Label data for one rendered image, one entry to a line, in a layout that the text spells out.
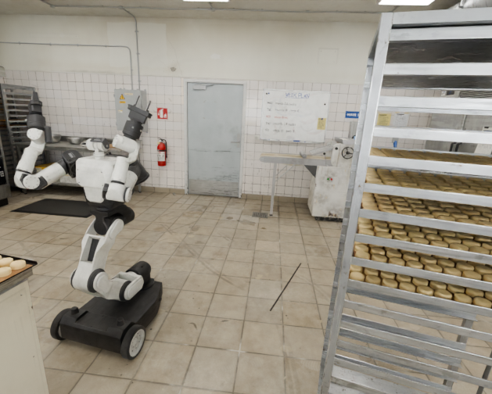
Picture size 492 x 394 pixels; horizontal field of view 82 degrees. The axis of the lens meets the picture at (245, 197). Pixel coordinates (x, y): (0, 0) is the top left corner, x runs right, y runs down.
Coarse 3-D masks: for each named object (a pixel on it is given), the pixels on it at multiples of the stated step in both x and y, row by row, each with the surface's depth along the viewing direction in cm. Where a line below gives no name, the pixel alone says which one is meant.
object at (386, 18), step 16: (384, 16) 78; (384, 32) 79; (384, 48) 80; (384, 64) 80; (368, 96) 84; (368, 112) 85; (368, 128) 86; (368, 144) 87; (352, 208) 93; (352, 224) 95; (352, 240) 96; (336, 304) 104; (336, 320) 105; (336, 336) 107
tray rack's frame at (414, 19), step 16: (400, 16) 77; (416, 16) 75; (432, 16) 74; (448, 16) 73; (464, 16) 72; (480, 16) 71; (464, 320) 135; (464, 336) 135; (320, 368) 163; (336, 368) 163; (448, 368) 143; (320, 384) 153; (336, 384) 154; (368, 384) 155; (384, 384) 155; (448, 384) 144
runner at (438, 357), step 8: (328, 328) 158; (344, 328) 155; (344, 336) 153; (352, 336) 153; (360, 336) 152; (368, 336) 151; (376, 344) 148; (384, 344) 149; (392, 344) 148; (400, 344) 146; (408, 352) 144; (416, 352) 144; (424, 352) 143; (432, 352) 142; (440, 360) 140; (448, 360) 140; (456, 360) 139
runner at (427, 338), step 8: (344, 320) 152; (352, 320) 152; (360, 320) 150; (376, 328) 147; (384, 328) 147; (392, 328) 146; (400, 328) 144; (408, 336) 143; (416, 336) 142; (424, 336) 141; (432, 336) 140; (440, 344) 139; (448, 344) 138; (456, 344) 137; (464, 344) 136
